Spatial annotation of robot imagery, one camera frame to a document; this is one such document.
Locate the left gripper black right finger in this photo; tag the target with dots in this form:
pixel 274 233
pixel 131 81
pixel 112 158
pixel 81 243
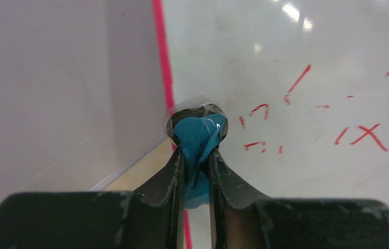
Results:
pixel 243 217

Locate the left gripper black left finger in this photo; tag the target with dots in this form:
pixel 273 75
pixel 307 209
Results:
pixel 151 216

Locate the blue whiteboard eraser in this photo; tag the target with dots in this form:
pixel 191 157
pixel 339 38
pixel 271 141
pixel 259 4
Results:
pixel 197 132

